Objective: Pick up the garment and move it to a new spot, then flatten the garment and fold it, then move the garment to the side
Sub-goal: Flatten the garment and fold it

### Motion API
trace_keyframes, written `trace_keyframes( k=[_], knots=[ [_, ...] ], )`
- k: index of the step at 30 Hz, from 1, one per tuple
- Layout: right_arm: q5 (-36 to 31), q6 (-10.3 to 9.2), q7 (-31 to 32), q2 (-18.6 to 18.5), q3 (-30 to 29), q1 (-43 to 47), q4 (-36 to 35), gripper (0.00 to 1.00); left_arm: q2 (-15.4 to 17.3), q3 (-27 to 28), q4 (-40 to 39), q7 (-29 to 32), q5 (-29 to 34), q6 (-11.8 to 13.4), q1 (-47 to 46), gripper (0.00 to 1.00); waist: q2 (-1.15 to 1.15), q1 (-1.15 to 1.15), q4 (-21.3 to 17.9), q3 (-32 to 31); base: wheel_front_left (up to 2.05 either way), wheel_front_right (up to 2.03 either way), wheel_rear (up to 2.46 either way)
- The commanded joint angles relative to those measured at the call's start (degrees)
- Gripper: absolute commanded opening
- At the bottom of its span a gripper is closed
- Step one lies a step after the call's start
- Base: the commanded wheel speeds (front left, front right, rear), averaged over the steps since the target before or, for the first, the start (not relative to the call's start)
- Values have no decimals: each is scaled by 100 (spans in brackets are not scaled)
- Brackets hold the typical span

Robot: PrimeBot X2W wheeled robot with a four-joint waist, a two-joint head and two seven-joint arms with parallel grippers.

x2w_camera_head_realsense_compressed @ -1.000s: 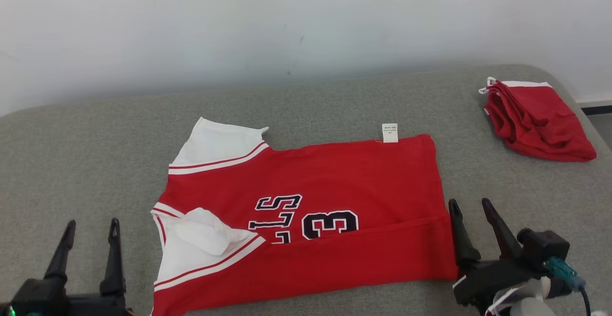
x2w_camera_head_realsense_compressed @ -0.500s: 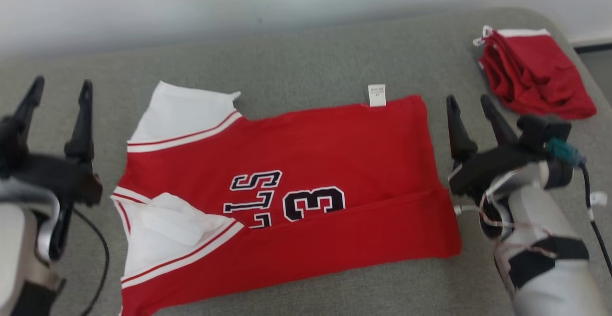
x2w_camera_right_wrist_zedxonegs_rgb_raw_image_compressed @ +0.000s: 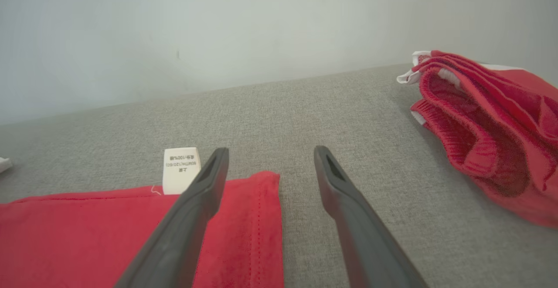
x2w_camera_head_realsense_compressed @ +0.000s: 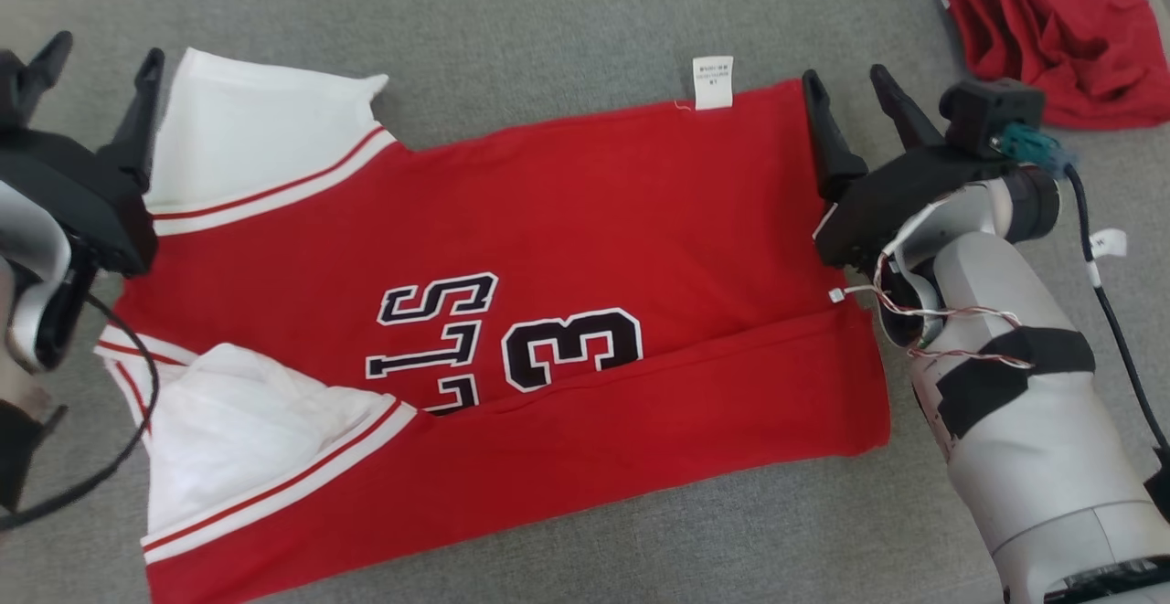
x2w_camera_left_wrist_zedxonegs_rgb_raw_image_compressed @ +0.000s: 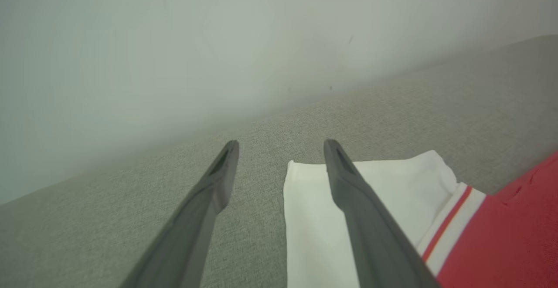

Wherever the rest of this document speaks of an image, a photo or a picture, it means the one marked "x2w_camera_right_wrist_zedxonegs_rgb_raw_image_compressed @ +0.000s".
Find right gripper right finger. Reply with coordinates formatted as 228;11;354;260
314;146;430;288

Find red jersey with white sleeves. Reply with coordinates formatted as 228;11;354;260
0;147;285;288

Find red shorts with white stripes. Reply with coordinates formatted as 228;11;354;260
397;50;558;228

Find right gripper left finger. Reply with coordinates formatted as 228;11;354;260
114;147;230;288

